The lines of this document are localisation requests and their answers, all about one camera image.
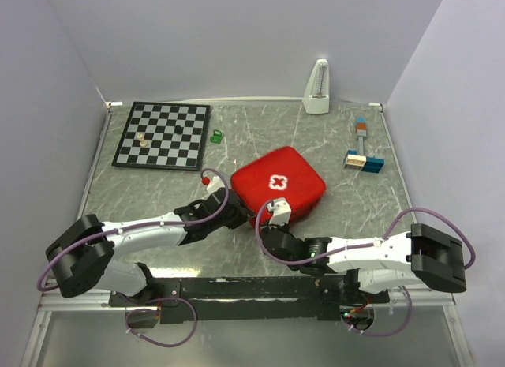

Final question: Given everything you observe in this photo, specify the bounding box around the red black medicine case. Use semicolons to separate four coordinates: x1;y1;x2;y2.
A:
230;146;326;223

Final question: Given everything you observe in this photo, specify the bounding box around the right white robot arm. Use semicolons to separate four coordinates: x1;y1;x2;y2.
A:
259;223;466;303

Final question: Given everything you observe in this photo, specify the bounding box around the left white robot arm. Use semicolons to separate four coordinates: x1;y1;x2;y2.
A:
46;188;254;305

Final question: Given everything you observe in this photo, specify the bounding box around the black base bar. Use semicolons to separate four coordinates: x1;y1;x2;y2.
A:
108;275;390;324

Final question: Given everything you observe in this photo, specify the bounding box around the small green toy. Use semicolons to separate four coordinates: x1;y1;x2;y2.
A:
210;129;223;144

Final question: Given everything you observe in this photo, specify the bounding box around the black white chessboard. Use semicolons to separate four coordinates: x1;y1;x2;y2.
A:
112;102;211;171

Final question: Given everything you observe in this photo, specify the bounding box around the blue toy block stack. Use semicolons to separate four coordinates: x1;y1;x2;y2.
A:
343;150;385;174

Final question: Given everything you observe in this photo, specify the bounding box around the white metronome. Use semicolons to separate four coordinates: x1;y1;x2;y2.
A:
302;59;330;114

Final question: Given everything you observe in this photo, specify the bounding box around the grey orange blue toy stick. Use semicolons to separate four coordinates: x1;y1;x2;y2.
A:
355;117;367;155

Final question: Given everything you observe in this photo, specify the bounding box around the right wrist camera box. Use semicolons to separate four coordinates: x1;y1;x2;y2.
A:
267;197;291;227

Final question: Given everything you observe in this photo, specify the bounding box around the aluminium frame rail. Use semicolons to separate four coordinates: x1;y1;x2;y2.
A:
37;279;131;313

